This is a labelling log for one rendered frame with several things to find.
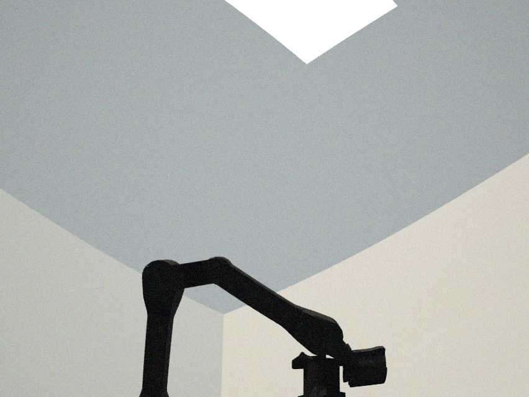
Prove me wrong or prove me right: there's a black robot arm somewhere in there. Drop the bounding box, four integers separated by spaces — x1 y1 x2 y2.
139 257 387 397

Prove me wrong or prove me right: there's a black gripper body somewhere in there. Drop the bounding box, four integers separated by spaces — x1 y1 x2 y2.
298 385 346 397

